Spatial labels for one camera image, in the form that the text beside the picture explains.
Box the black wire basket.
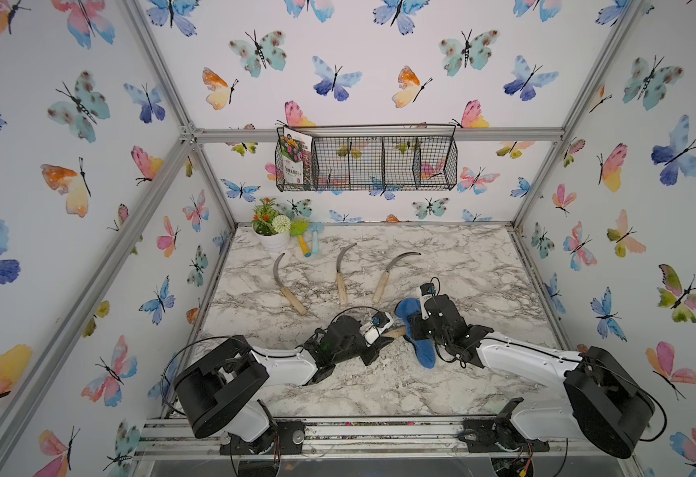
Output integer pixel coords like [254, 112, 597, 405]
[274, 123, 458, 193]

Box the aluminium front rail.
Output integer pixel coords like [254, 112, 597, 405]
[135, 415, 605, 461]

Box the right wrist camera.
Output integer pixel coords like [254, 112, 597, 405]
[419, 282, 437, 320]

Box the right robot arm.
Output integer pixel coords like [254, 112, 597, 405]
[395, 294, 660, 459]

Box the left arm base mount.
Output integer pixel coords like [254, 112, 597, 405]
[219, 413, 306, 456]

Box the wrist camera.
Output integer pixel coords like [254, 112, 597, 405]
[362, 311, 394, 346]
[419, 282, 437, 320]

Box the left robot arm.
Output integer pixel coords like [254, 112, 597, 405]
[172, 310, 393, 443]

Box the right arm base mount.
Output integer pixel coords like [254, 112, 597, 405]
[456, 397, 550, 453]

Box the green yellow toy brush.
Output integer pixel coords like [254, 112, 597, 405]
[290, 220, 311, 258]

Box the potted artificial plant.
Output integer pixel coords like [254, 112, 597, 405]
[251, 198, 292, 254]

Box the colourful booklet in basket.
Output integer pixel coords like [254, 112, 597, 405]
[278, 127, 313, 188]

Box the blue rag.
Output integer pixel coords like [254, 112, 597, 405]
[395, 298, 437, 369]

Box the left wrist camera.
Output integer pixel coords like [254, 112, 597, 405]
[362, 311, 394, 346]

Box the light blue toy tool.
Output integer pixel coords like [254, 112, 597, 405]
[307, 222, 324, 254]

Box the sickle wooden handle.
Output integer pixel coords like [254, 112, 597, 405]
[382, 327, 407, 339]
[373, 252, 421, 304]
[335, 242, 357, 306]
[273, 251, 307, 316]

